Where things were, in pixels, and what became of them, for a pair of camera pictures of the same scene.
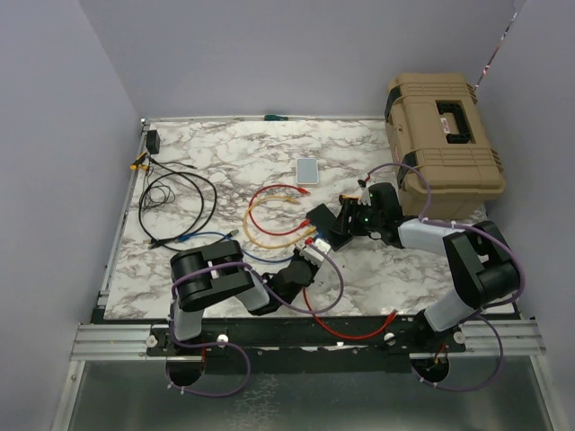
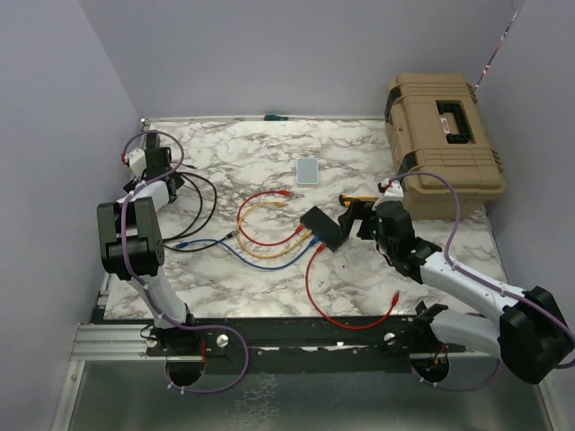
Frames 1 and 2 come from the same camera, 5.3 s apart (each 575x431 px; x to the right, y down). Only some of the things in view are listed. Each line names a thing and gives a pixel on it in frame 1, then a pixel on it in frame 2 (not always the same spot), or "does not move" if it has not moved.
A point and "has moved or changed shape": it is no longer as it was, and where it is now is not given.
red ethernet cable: x=348 y=335 → x=322 y=246
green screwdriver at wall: x=274 y=118 does not move
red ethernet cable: x=305 y=223 → x=280 y=192
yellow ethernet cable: x=260 y=197 → x=284 y=251
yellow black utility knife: x=348 y=198 does not move
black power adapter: x=153 y=142 does not move
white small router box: x=307 y=171 does not move
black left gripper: x=313 y=267 → x=178 y=180
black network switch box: x=322 y=218 has moved or changed shape
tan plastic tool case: x=435 y=125 does not move
